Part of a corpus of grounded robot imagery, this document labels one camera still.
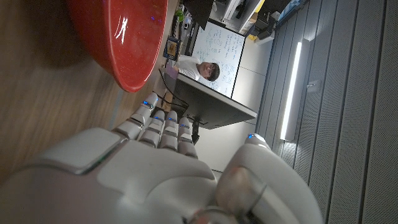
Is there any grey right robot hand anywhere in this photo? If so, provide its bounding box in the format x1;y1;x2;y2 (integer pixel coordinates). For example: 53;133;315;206
0;92;324;224

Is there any red bowl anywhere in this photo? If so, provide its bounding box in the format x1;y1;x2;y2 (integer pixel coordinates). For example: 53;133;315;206
65;0;169;93

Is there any black computer monitor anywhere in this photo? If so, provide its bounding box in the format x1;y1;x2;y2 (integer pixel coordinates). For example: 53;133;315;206
172;73;258;130

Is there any person in white t-shirt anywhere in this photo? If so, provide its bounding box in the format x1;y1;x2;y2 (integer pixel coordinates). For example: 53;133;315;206
175;55;221;82

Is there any yellow card box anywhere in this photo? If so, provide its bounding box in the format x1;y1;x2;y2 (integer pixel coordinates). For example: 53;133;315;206
163;35;182;62

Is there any whiteboard with writing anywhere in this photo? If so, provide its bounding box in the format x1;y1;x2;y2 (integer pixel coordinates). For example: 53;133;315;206
192;21;246;99

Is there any long ceiling light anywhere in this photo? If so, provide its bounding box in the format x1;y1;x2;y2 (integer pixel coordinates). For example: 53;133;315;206
279;40;303;141

